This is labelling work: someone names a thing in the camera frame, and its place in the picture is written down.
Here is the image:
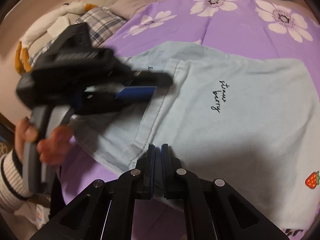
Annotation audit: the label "light blue strawberry pants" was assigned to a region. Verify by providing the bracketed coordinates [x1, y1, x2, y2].
[72, 42, 319, 229]

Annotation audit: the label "striped sleeve left forearm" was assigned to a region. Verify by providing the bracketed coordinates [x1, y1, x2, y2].
[0, 150, 33, 213]

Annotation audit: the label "person left hand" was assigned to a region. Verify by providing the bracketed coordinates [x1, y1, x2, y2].
[15, 117, 73, 166]

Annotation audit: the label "white plush toy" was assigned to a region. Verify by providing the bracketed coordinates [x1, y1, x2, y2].
[14, 0, 112, 74]

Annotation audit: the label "plaid pillow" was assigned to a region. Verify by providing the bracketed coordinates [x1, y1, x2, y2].
[21, 7, 127, 72]

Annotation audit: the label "grey quilted blanket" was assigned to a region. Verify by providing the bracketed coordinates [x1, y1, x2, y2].
[109, 0, 301, 21]

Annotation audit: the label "purple floral bed sheet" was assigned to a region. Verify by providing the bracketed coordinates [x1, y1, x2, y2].
[61, 0, 319, 239]

